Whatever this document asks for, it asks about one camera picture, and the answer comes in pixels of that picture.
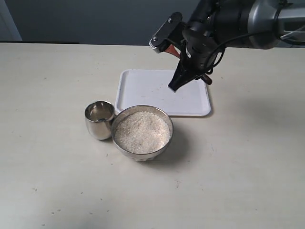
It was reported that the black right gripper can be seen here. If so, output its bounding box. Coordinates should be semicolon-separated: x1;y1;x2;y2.
168;23;226;93

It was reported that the dark red wooden spoon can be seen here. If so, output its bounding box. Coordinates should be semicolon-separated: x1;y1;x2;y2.
164;44;212;85

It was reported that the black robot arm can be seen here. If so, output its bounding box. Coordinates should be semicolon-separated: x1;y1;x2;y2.
168;0;305;92

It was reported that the steel bowl of rice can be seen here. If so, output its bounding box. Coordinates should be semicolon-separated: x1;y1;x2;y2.
112;105;173;162

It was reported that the small steel cup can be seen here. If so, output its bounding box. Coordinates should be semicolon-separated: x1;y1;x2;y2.
84;101;115;140

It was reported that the white plastic tray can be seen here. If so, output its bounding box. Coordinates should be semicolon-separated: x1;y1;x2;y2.
114;69;211;117

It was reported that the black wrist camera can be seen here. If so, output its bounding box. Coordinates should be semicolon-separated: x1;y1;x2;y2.
149;12;185;53

